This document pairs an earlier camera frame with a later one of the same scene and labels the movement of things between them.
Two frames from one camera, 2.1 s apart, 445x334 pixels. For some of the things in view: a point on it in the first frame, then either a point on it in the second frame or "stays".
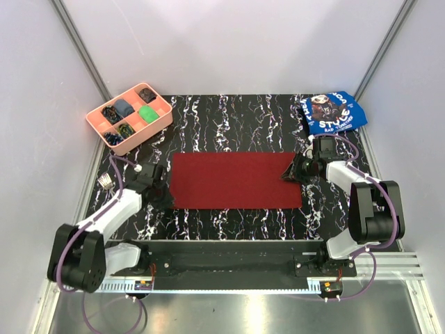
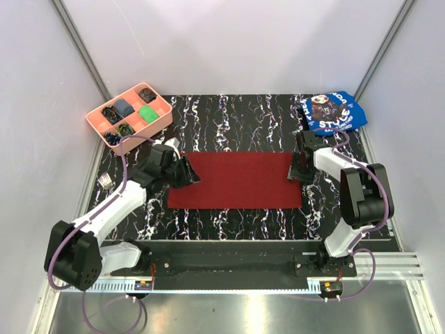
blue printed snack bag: [332, 113] stays
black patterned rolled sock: [110, 114] stays
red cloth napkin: [233, 180] stays
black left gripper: [167, 202] → [189, 176]
